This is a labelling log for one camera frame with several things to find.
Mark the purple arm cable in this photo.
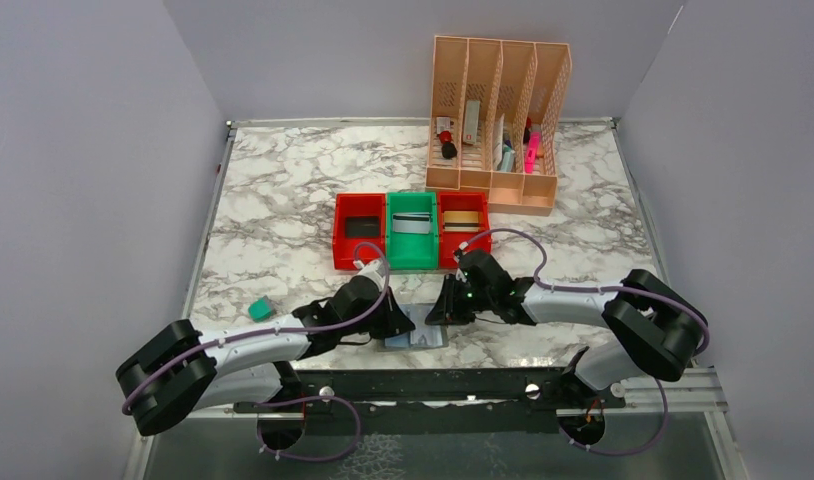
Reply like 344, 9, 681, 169
120, 241, 391, 464
454, 228, 712, 458

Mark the teal pen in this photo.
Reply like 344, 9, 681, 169
496, 143, 516, 173

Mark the red plastic bin left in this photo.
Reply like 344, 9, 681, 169
331, 193, 386, 270

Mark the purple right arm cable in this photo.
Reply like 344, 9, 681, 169
454, 228, 712, 458

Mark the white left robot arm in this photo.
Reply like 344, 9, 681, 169
115, 275, 415, 436

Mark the gold striped card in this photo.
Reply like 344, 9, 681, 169
442, 210, 481, 233

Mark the red black marker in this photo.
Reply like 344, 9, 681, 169
437, 130, 458, 160

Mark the green plastic bin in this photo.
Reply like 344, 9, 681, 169
385, 192, 439, 271

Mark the grey card holder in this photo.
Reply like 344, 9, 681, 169
381, 303, 449, 351

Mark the pink highlighter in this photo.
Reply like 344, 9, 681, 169
523, 130, 541, 174

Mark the white red box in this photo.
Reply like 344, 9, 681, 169
462, 100, 480, 145

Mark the red plastic bin right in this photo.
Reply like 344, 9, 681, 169
437, 192, 490, 269

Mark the peach desk organizer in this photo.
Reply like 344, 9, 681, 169
425, 35, 572, 216

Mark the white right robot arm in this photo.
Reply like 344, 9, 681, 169
425, 250, 710, 397

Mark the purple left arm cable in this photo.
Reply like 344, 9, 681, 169
120, 241, 391, 464

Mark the black card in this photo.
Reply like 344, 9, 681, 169
344, 216, 381, 239

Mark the teal eraser block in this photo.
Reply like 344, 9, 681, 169
247, 296, 275, 323

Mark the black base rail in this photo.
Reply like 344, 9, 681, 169
232, 367, 625, 435

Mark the red plastic bin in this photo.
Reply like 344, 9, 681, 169
437, 192, 490, 269
331, 193, 386, 270

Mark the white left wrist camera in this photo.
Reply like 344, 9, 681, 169
357, 259, 389, 291

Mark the silver striped card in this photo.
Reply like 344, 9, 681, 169
391, 212, 433, 235

